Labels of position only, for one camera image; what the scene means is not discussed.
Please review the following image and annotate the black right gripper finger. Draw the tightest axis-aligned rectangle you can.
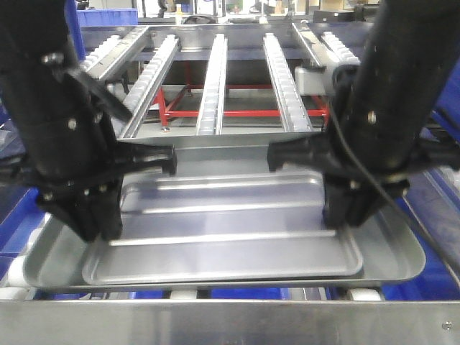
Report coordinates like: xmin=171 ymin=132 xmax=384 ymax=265
xmin=323 ymin=175 xmax=385 ymax=228

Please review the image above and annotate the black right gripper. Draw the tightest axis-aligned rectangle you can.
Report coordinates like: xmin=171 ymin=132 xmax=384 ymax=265
xmin=267 ymin=1 xmax=459 ymax=196

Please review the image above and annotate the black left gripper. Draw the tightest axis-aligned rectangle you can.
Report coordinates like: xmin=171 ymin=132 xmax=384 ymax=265
xmin=1 ymin=1 xmax=178 ymax=216

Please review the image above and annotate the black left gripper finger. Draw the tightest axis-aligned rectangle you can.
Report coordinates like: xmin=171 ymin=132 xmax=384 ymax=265
xmin=35 ymin=178 xmax=123 ymax=242

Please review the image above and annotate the small silver ribbed tray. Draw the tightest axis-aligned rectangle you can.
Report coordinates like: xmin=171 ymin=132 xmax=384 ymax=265
xmin=83 ymin=173 xmax=363 ymax=285

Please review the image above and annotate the large grey metal tray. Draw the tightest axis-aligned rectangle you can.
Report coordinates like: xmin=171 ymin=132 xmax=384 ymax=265
xmin=23 ymin=133 xmax=426 ymax=293

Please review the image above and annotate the blue bin lower shelf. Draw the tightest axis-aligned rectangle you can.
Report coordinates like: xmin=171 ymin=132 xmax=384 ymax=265
xmin=1 ymin=185 xmax=45 ymax=279

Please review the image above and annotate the far right roller track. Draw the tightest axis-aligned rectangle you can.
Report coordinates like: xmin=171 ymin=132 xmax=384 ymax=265
xmin=321 ymin=32 xmax=360 ymax=65

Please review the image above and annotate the roller track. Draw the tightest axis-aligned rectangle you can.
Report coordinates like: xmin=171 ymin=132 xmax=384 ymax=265
xmin=321 ymin=32 xmax=360 ymax=65
xmin=80 ymin=35 xmax=121 ymax=71

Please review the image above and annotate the far left roller track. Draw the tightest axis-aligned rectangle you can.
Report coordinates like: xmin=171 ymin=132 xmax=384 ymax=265
xmin=80 ymin=35 xmax=121 ymax=71

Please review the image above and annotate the front steel crossbar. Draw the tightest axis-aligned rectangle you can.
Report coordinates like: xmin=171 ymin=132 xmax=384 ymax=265
xmin=1 ymin=300 xmax=459 ymax=344

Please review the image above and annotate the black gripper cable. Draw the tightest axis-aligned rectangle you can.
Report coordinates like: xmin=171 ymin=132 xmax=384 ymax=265
xmin=328 ymin=100 xmax=460 ymax=288

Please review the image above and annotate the right roller track rail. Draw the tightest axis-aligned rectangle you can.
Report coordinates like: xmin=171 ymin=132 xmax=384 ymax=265
xmin=263 ymin=33 xmax=312 ymax=132

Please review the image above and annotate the roller track rail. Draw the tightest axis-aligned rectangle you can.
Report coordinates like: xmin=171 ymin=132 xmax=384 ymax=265
xmin=263 ymin=33 xmax=312 ymax=132
xmin=118 ymin=34 xmax=179 ymax=139
xmin=195 ymin=34 xmax=228 ymax=136

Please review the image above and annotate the left roller track rail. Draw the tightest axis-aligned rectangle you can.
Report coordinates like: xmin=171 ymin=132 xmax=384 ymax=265
xmin=118 ymin=34 xmax=179 ymax=139

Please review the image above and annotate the red metal frame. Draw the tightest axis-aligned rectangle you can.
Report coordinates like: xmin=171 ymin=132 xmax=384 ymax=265
xmin=153 ymin=84 xmax=329 ymax=132

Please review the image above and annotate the centre roller track rail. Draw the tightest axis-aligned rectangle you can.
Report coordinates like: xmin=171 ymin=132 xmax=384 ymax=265
xmin=195 ymin=34 xmax=228 ymax=136

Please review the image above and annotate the right steel divider rail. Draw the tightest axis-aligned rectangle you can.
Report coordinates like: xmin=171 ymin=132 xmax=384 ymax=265
xmin=291 ymin=22 xmax=325 ymax=69

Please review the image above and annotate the steel divider rail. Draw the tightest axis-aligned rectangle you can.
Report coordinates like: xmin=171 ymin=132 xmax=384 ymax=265
xmin=291 ymin=22 xmax=325 ymax=69
xmin=88 ymin=27 xmax=150 ymax=82

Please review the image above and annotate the left steel divider rail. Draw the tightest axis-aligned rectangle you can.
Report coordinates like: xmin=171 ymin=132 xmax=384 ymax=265
xmin=88 ymin=27 xmax=150 ymax=82

